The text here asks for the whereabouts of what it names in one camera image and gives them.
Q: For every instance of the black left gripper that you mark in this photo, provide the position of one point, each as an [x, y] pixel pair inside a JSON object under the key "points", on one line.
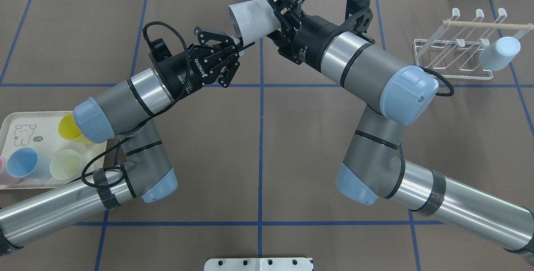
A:
{"points": [[177, 73]]}

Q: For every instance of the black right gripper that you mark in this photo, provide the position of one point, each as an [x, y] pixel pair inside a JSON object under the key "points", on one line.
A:
{"points": [[312, 39]]}

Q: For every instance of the grey plastic cup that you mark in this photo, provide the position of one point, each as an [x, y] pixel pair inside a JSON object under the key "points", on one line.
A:
{"points": [[253, 20]]}

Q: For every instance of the light blue plastic cup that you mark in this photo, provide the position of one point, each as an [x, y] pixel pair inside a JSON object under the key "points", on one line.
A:
{"points": [[499, 54]]}

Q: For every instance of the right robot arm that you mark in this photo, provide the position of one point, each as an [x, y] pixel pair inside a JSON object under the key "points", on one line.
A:
{"points": [[396, 94]]}

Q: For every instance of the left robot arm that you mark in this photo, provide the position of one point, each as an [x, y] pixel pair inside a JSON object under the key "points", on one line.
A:
{"points": [[107, 150]]}

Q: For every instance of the yellow plastic cup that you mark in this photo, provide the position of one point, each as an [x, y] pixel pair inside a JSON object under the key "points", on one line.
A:
{"points": [[68, 130]]}

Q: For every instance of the pale green plastic cup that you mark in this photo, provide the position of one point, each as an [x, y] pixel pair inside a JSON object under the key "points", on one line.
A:
{"points": [[66, 164]]}

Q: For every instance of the blue plastic cup on tray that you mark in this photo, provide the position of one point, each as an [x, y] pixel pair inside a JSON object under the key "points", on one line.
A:
{"points": [[29, 163]]}

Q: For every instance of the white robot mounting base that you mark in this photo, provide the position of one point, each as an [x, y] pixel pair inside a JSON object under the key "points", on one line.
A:
{"points": [[260, 264]]}

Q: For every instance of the cream plastic tray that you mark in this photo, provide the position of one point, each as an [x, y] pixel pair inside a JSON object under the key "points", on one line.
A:
{"points": [[38, 130]]}

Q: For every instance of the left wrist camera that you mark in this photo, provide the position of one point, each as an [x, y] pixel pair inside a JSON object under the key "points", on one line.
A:
{"points": [[159, 50]]}

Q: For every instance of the white wire cup rack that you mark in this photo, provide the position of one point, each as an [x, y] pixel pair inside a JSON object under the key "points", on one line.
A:
{"points": [[453, 49]]}

